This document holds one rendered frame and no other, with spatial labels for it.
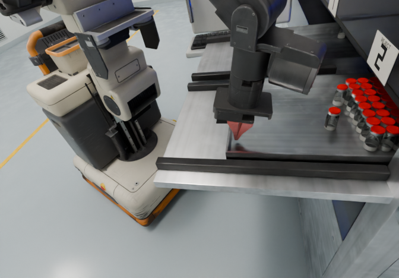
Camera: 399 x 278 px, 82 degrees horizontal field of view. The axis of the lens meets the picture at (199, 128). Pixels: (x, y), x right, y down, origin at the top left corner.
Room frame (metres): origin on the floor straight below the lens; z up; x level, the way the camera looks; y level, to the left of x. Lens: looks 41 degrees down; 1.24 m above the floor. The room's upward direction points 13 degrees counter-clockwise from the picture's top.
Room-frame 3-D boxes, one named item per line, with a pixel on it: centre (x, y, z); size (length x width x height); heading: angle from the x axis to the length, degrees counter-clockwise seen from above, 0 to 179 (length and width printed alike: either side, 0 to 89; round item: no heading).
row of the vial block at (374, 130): (0.32, -0.32, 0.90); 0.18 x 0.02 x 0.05; 161
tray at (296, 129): (0.35, -0.24, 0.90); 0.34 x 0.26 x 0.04; 71
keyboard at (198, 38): (1.07, -0.25, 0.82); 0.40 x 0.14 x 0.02; 74
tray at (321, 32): (0.67, -0.35, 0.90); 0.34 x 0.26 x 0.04; 71
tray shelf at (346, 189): (0.54, -0.23, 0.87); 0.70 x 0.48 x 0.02; 161
